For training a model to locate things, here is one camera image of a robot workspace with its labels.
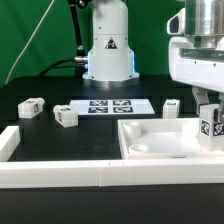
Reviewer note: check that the white left fence wall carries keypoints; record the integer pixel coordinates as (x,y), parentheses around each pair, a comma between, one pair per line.
(9,140)

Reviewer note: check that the white square tabletop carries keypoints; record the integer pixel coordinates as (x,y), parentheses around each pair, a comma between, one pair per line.
(141,139)

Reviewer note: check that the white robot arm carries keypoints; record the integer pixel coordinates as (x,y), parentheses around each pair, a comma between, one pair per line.
(111,61)

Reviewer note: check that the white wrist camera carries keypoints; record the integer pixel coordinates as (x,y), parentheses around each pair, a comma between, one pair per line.
(176,25)

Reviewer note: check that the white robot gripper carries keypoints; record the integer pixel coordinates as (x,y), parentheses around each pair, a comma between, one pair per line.
(203,68)

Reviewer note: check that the green backdrop cloth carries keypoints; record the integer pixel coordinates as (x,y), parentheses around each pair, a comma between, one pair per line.
(36,33)

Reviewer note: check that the white fence wall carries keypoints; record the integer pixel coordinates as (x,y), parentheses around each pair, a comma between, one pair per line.
(103,173)
(9,140)

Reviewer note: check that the white front fence wall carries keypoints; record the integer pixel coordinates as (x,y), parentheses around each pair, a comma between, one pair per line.
(103,173)

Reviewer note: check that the white marker sheet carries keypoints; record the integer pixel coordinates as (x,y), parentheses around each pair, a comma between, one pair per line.
(112,107)

